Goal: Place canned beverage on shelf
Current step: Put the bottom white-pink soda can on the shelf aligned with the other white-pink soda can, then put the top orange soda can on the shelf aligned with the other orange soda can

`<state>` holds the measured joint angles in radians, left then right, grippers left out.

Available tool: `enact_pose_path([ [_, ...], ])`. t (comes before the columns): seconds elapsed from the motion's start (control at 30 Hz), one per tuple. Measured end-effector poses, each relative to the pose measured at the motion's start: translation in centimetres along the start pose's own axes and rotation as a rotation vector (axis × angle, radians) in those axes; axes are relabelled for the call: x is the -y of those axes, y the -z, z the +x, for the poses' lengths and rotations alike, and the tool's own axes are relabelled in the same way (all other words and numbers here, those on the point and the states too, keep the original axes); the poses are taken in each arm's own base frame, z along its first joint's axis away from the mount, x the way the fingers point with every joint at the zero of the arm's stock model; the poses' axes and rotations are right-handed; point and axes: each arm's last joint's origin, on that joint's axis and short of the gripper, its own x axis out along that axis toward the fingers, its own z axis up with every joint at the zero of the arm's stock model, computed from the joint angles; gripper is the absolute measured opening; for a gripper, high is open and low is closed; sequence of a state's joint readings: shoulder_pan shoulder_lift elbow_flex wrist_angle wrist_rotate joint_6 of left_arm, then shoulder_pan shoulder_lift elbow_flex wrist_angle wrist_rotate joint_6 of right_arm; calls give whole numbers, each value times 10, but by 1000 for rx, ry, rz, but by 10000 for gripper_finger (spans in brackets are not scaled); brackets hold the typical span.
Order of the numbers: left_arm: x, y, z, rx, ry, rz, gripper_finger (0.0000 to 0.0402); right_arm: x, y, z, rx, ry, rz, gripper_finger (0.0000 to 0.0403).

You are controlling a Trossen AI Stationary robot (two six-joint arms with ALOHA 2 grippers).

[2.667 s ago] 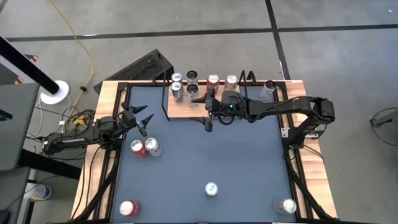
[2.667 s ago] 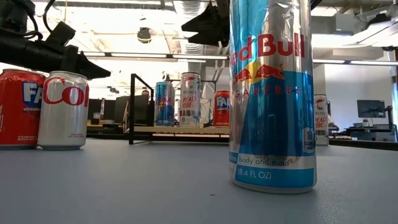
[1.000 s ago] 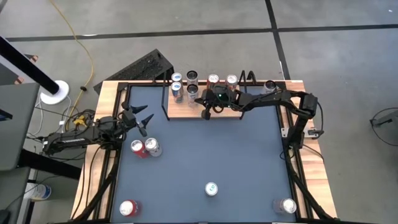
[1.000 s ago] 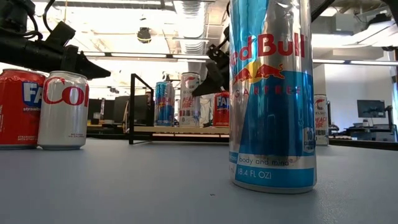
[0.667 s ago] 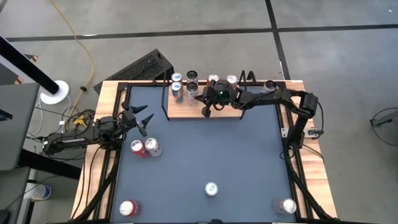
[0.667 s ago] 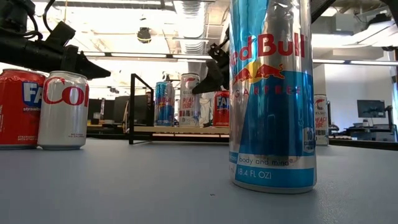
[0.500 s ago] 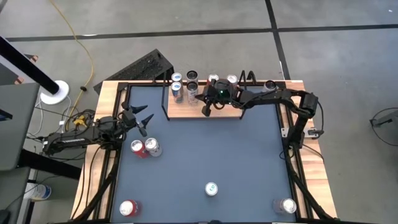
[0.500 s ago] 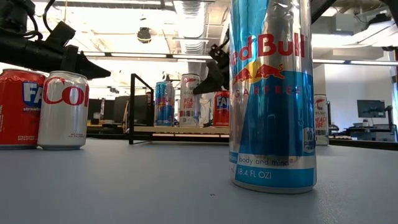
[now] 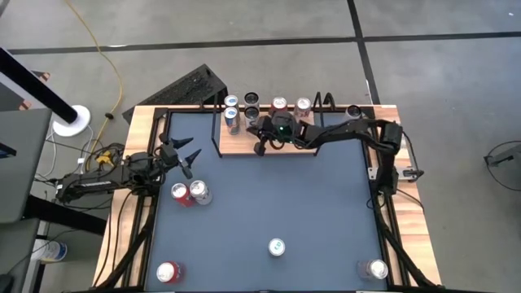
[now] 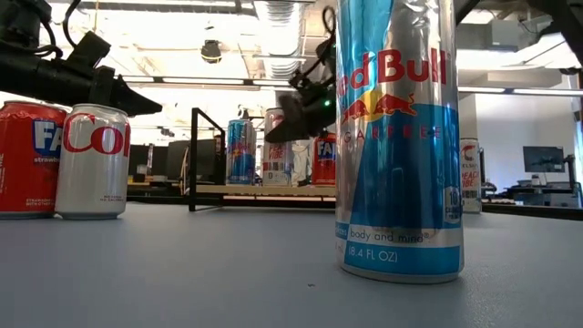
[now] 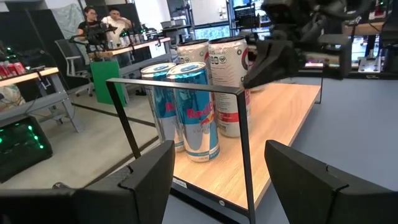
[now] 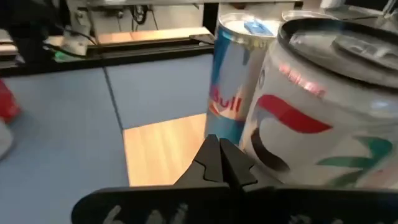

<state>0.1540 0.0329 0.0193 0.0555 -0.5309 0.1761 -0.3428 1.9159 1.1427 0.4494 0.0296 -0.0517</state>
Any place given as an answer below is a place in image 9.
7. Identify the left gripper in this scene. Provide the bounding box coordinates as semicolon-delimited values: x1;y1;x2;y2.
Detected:
157;136;204;181

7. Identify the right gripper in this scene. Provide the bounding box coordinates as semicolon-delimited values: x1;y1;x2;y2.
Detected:
245;112;304;158

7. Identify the silver Diet Coke can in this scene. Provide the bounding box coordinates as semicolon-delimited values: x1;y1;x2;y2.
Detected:
357;258;390;282
294;97;313;121
189;180;213;206

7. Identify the black mesh computer case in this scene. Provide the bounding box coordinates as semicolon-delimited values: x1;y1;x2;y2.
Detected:
121;63;228;125

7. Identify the blue grey table mat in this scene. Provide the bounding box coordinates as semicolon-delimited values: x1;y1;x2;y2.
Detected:
145;112;390;292

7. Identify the yellow plug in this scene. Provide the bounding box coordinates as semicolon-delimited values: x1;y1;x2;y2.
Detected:
95;151;115;167

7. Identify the black pole with white base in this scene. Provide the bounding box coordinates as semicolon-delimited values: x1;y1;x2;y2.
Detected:
0;46;91;138

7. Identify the grey desk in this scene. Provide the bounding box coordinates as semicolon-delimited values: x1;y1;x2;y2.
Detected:
0;107;53;293

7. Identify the white blue container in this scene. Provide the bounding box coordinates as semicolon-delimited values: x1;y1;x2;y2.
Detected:
31;239;68;264

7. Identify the wooden shelf with black frame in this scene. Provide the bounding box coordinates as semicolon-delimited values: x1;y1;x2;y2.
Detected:
210;91;337;159

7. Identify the black table frame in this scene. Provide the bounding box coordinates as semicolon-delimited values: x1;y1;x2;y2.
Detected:
91;104;443;293

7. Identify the yellow cable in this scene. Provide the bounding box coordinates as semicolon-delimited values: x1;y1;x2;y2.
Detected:
64;0;124;172

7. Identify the silver mounting bracket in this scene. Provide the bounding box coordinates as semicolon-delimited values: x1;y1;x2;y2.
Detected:
367;164;425;182

